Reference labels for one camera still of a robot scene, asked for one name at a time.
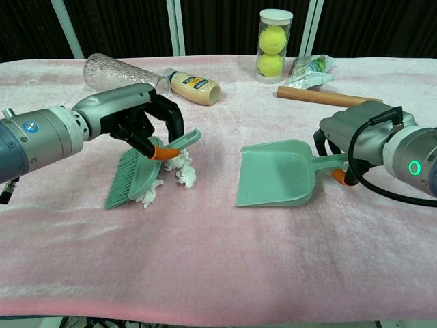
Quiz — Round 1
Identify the mint green hand brush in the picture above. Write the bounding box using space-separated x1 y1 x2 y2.
103 128 202 211

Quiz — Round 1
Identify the wooden rolling pin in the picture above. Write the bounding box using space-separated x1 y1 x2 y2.
276 85 384 107

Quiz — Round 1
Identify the yellow tennis ball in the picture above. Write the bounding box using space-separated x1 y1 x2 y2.
256 53 286 79
258 26 287 55

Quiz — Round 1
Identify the black partition panel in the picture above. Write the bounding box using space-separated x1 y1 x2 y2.
315 0 437 59
63 0 175 59
0 0 74 64
179 0 310 57

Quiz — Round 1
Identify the mint green dustpan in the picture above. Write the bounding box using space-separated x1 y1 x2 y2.
234 139 350 208

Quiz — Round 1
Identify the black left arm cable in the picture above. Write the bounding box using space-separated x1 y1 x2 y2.
0 177 18 206

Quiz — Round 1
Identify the silver green snack packet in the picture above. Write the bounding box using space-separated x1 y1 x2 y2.
283 54 337 90

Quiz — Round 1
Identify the clear tennis ball tube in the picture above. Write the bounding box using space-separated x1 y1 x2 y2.
255 9 294 85

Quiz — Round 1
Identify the clear textured plastic bottle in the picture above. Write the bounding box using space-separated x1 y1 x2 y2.
83 53 171 100

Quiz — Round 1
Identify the white paper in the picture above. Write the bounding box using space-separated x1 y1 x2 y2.
163 148 198 189
134 179 165 210

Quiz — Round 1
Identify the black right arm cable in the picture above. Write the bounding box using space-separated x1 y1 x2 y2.
345 106 437 208

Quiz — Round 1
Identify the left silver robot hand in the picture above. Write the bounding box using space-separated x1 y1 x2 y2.
71 83 186 161

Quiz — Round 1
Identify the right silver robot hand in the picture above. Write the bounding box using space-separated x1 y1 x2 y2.
313 100 418 187

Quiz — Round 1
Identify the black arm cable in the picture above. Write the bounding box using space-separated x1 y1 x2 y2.
345 106 437 208
0 177 18 206

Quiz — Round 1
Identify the pink plush tablecloth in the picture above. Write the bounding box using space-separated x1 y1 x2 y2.
0 56 437 320

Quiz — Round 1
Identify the cream mayonnaise squeeze bottle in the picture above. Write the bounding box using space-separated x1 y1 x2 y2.
163 67 222 107

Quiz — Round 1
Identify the white partition frame post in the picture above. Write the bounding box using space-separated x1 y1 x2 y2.
165 0 186 57
55 0 85 59
298 0 325 57

